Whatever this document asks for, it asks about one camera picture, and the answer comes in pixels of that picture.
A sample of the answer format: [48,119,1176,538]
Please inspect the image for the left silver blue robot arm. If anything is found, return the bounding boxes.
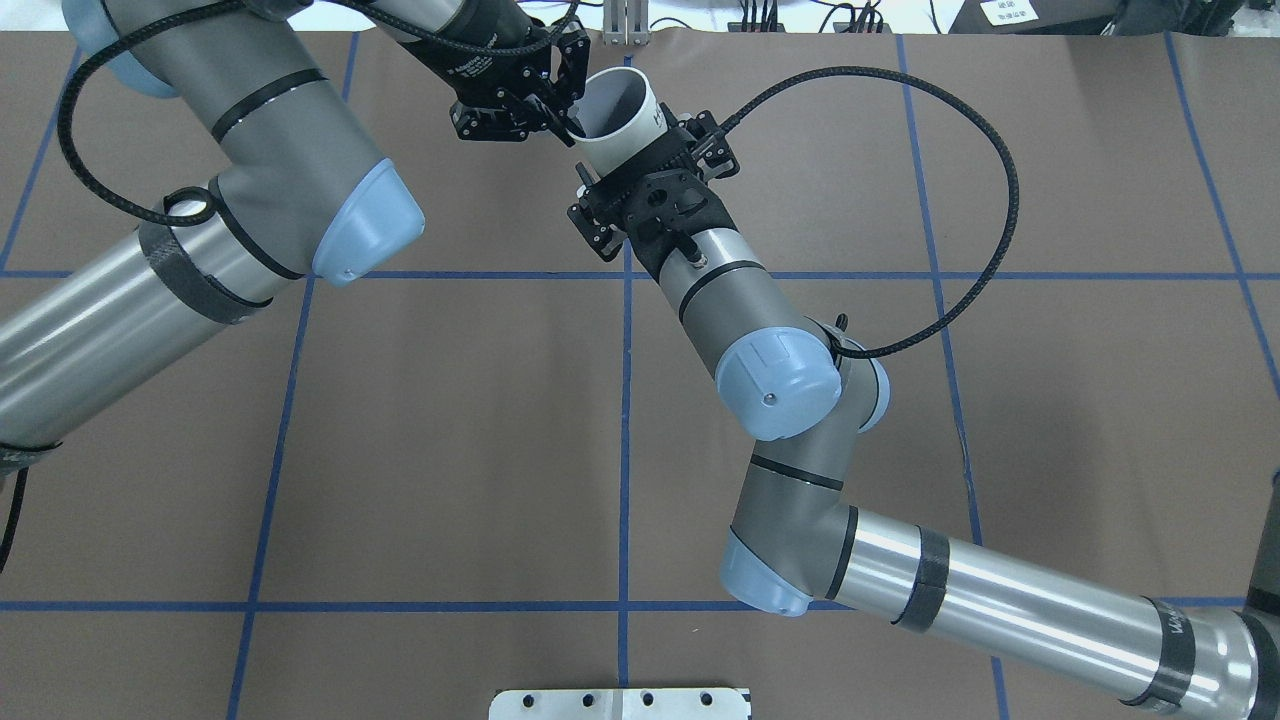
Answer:
[1,1,425,475]

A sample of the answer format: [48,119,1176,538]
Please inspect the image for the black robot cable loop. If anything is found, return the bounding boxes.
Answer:
[716,67,1021,359]

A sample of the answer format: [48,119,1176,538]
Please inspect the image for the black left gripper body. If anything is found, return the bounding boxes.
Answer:
[444,20,590,141]

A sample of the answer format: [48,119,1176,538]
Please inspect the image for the white mug with handle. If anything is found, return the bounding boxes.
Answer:
[570,67,669,177]

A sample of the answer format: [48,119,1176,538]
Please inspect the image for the black printer device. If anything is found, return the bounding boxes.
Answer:
[945,1,1274,37]

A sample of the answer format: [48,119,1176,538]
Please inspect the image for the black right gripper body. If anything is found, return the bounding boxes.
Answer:
[567,111,740,275]

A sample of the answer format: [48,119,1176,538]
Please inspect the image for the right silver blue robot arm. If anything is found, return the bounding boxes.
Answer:
[618,97,1277,719]

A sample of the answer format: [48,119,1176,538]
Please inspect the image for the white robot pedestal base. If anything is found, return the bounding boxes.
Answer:
[488,687,754,719]

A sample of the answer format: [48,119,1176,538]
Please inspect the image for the aluminium frame post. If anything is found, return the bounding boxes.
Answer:
[602,0,652,47]

